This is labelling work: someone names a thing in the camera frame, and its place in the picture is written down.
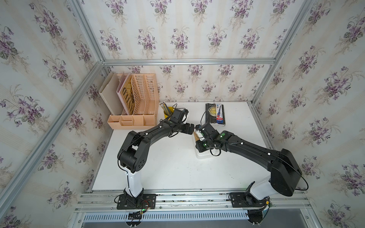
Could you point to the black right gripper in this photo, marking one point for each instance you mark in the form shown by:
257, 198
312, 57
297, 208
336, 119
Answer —
198, 146

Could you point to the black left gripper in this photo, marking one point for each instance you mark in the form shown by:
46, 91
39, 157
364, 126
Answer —
186, 130

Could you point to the white blue pencil box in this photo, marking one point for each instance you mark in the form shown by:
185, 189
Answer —
219, 114

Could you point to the white tissue box lid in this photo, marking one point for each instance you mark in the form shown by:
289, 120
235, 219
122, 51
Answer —
196, 138

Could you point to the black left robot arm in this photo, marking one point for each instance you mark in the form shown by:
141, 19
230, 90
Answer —
134, 151

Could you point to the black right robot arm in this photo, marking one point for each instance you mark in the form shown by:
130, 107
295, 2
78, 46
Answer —
283, 167

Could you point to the white tissue box base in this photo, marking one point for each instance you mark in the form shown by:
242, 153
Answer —
201, 155

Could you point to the yellow metal pencil bucket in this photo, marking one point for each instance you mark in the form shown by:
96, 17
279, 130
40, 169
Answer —
168, 111

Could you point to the black paperback book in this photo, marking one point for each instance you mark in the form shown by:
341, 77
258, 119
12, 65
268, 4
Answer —
210, 115

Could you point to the pencils in yellow bucket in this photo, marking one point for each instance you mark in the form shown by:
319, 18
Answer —
163, 105

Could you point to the beige plastic desk organizer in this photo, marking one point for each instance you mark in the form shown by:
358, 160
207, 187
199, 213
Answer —
146, 97

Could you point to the brown lettered magazine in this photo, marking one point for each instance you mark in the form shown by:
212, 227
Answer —
127, 95

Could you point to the pink folder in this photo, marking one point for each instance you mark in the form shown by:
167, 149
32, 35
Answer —
122, 79

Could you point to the beige cardboard folder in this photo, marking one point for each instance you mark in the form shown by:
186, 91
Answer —
108, 93

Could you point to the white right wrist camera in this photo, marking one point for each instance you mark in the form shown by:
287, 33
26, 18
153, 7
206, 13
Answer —
200, 129

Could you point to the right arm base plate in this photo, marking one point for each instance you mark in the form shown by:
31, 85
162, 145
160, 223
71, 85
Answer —
246, 200

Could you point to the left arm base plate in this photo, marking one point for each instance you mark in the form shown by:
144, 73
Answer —
137, 201

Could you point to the aluminium rail frame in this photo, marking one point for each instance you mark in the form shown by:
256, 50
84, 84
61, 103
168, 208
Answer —
193, 206

